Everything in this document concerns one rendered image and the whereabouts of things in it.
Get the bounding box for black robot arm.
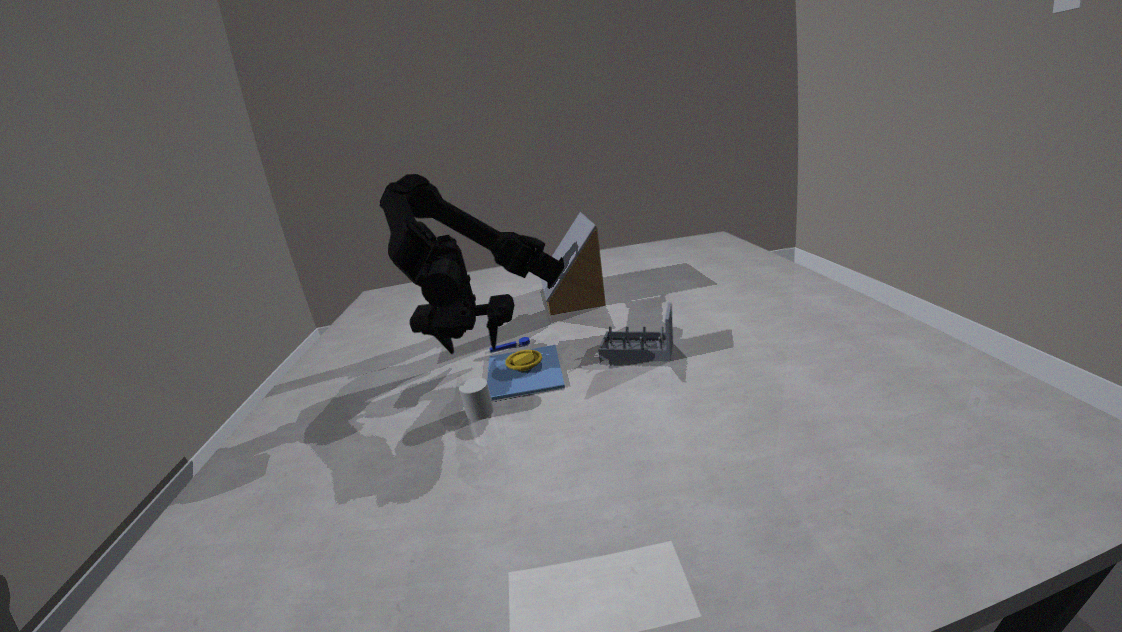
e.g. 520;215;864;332
380;174;564;339

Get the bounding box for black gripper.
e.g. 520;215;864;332
410;275;514;354

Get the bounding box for blue rectangular bar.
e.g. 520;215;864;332
490;337;530;352

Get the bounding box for grey cylinder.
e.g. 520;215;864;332
459;377;494;421

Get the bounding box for blue flat mat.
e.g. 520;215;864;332
487;345;565;400

